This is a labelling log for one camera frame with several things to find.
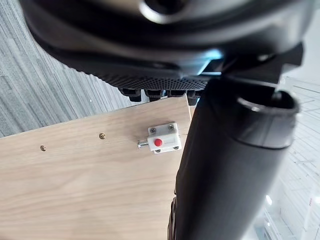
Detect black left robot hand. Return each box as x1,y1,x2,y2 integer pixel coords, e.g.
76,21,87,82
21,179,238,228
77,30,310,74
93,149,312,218
19,0,309,240

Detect light wood cabinet door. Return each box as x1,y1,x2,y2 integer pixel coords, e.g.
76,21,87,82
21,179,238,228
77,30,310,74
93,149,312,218
0,96,198,240

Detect white latch with red button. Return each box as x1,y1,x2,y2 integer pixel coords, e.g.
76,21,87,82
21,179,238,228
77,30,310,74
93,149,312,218
136,121,182,155

